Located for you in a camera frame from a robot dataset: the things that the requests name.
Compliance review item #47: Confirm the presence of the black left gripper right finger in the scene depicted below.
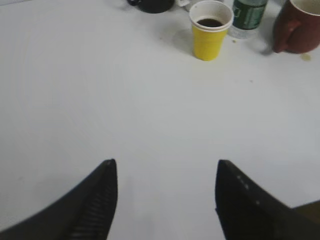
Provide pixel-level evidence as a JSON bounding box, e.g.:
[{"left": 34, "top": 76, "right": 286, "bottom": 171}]
[{"left": 215, "top": 159, "right": 320, "bottom": 240}]

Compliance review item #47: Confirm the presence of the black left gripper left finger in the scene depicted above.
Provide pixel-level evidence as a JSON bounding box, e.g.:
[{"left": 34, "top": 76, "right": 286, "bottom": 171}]
[{"left": 0, "top": 159, "right": 118, "bottom": 240}]

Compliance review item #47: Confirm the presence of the clear water bottle green label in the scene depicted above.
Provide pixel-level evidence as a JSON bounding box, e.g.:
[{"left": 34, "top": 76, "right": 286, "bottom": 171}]
[{"left": 228, "top": 0, "right": 268, "bottom": 40}]

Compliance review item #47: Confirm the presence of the yellow paper cup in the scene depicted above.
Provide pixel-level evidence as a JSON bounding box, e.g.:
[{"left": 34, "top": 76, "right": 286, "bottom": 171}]
[{"left": 189, "top": 0, "right": 234, "bottom": 61}]

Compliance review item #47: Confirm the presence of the dark red ceramic mug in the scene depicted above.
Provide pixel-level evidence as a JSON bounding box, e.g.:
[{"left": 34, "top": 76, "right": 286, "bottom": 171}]
[{"left": 272, "top": 0, "right": 320, "bottom": 54}]

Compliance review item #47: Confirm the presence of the black ceramic mug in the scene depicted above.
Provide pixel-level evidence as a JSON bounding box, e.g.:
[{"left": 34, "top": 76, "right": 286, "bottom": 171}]
[{"left": 127, "top": 0, "right": 175, "bottom": 14}]

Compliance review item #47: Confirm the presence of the white ceramic mug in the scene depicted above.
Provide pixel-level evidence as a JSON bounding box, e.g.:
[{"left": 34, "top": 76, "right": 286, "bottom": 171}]
[{"left": 175, "top": 0, "right": 192, "bottom": 12}]

